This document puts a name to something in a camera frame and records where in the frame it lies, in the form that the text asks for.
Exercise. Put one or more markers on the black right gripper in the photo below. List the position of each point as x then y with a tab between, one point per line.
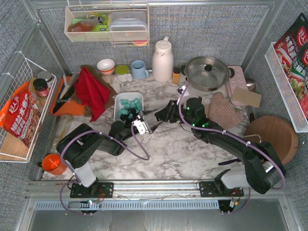
171	111

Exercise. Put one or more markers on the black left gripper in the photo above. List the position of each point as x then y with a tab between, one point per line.
134	118

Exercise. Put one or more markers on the green capsule number three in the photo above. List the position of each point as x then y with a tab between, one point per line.
139	106

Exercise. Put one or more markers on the pink striped cloth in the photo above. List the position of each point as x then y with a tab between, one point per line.
221	112

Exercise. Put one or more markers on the white storage basket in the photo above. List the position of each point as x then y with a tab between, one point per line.
126	95

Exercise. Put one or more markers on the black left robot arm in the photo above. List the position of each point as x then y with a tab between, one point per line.
78	146

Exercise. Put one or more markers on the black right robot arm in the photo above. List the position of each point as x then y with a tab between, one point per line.
262	167

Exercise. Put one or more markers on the stainless steel pan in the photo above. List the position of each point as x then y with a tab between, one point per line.
207	73

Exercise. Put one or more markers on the brown sponge pad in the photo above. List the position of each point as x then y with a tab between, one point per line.
246	97

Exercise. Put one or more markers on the pink tray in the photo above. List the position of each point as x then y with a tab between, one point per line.
237	80

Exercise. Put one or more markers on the white thermos jug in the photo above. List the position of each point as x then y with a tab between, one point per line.
163	60

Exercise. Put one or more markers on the blue mug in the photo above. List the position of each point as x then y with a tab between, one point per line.
139	70

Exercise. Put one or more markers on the green lid cup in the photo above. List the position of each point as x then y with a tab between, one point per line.
122	72

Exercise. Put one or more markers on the red cloth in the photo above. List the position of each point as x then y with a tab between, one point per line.
93	92

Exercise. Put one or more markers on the white orange bowl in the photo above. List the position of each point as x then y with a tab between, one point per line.
106	66

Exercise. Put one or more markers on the orange tray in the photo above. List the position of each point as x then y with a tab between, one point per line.
70	107

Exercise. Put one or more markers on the round wooden cutting board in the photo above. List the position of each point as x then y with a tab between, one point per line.
278	132

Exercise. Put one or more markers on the orange cup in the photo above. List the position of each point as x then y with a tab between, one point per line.
53	164

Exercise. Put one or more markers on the clear plastic container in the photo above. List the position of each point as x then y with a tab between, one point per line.
128	25

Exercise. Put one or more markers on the red seasoning packets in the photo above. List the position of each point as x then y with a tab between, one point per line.
292	52

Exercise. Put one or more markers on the dark lid jar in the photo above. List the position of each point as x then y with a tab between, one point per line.
41	87

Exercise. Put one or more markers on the red snack bag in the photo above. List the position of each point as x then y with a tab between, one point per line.
19	117

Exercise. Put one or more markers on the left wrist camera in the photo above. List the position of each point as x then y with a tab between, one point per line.
137	123

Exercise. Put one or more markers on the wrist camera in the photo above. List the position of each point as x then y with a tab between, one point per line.
137	123
181	90

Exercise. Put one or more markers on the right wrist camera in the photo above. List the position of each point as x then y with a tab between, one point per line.
181	90

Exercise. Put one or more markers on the white wire basket right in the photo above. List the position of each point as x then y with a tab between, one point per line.
290	101

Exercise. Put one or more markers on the white wire basket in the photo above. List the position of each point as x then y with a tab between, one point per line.
11	148
290	101

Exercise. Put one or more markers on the white wall shelf basket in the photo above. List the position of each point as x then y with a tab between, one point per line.
90	23

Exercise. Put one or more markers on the metal rail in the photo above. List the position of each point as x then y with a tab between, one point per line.
127	190

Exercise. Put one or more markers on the white wire basket left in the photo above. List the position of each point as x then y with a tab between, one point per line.
11	148

